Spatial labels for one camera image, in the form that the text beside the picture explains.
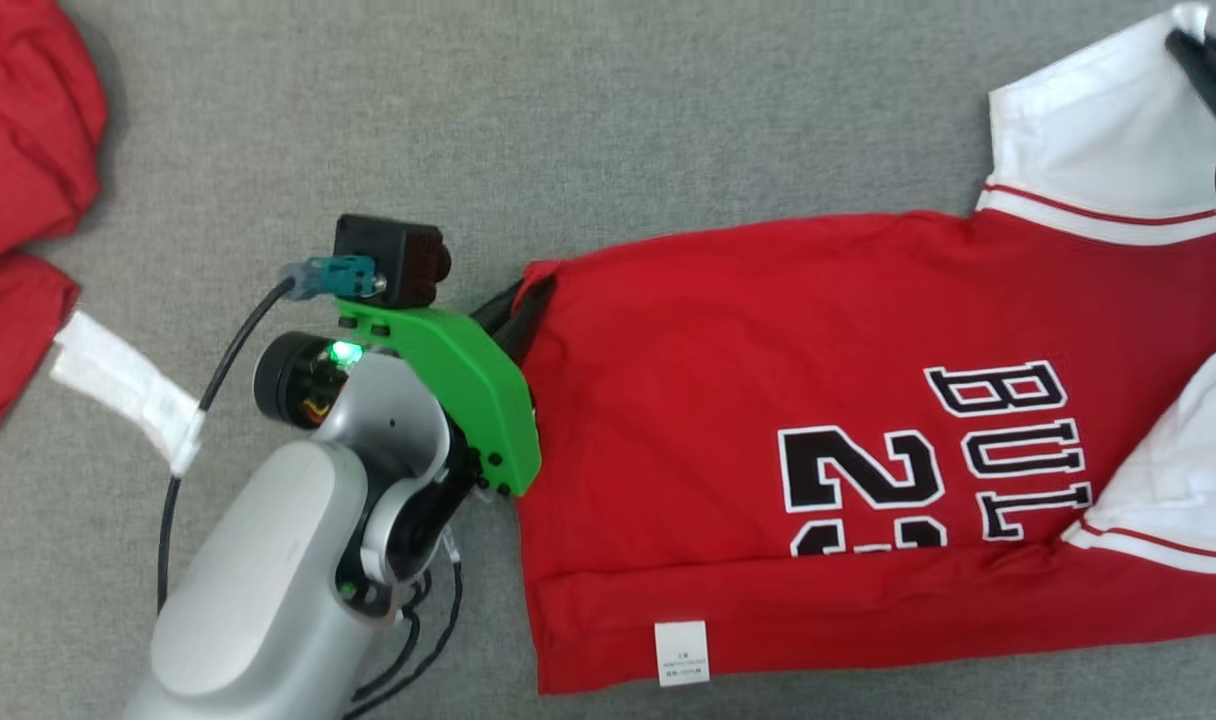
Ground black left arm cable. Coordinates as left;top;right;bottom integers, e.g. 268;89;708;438
156;278;297;616

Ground red shorts with white stripe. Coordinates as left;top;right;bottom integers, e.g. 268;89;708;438
0;0;109;437

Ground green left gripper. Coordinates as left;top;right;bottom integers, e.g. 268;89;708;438
335;275;557;499

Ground red and white basketball jersey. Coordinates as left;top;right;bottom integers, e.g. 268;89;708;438
516;3;1216;696

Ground teal left camera connector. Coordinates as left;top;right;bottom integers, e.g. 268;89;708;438
282;256;382;303

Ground white tape tag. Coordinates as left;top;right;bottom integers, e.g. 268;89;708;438
50;310;207;478

